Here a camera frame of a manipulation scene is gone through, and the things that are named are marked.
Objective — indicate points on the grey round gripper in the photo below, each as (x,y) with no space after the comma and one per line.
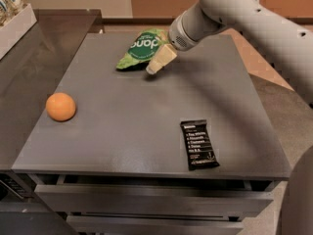
(178,36)

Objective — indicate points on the green rice chip bag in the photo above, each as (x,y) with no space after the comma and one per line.
(143,48)

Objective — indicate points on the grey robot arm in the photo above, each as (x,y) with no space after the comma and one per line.
(287,46)

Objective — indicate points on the black rxbar chocolate bar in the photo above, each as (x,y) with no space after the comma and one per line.
(198,146)

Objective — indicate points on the orange fruit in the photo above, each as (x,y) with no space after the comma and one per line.
(60,107)

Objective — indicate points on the grey drawer cabinet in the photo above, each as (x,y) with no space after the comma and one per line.
(126,130)

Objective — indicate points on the dark side counter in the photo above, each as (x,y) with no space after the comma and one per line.
(29,73)

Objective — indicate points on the white snack box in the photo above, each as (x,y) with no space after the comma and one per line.
(15,29)

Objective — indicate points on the snack packets in box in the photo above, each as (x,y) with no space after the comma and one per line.
(10,8)

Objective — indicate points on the upper grey drawer front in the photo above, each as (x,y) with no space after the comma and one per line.
(153,201)

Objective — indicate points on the grey drawer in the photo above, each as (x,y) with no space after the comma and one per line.
(148,226)
(153,201)

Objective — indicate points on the lower grey drawer front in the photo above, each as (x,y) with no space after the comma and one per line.
(148,226)

